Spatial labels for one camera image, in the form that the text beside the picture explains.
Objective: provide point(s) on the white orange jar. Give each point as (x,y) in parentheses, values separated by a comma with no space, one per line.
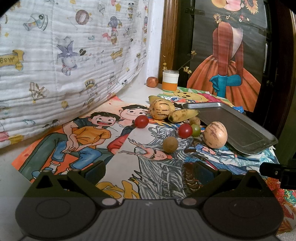
(170,80)

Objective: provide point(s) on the white cartoon-print cloth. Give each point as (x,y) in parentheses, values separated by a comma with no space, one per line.
(62,58)

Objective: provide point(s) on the metal baking tray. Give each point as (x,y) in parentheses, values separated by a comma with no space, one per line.
(244,135)

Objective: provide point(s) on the silver-haired anime poster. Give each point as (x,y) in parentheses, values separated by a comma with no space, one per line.
(123,172)

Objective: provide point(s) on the two boys cartoon poster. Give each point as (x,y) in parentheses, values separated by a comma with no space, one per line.
(95,136)

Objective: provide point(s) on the dried yellow flower sprig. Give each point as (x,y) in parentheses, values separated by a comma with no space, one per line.
(185,66)

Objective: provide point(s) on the stickered banana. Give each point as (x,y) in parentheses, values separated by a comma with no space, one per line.
(154,97)

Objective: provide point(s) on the small brown longan by tray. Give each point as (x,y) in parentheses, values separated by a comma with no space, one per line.
(194,121)

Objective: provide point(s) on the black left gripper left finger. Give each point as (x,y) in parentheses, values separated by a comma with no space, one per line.
(75,183)

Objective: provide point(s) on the spotted banana front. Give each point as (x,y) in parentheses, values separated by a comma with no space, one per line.
(182,115)

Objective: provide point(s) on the striped pepino melon near tray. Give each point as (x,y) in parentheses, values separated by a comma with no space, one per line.
(215,135)

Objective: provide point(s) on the brown wooden door frame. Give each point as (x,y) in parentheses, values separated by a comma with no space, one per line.
(170,34)

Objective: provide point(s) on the winnie the pooh drawing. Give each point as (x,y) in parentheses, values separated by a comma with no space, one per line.
(187,95)

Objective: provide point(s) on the girl orange dress poster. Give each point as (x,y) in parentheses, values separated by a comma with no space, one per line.
(230,40)

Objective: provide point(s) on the red cherry tomato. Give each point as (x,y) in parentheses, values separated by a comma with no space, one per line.
(141,121)
(185,130)

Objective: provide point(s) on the brown longan fruit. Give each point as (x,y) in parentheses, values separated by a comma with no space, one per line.
(170,144)

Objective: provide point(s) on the green cherry tomato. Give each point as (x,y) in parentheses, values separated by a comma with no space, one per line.
(196,130)

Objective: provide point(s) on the striped pepino melon by bananas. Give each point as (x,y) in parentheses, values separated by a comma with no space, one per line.
(159,110)

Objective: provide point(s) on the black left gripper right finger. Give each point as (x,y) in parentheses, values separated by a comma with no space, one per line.
(204,182)

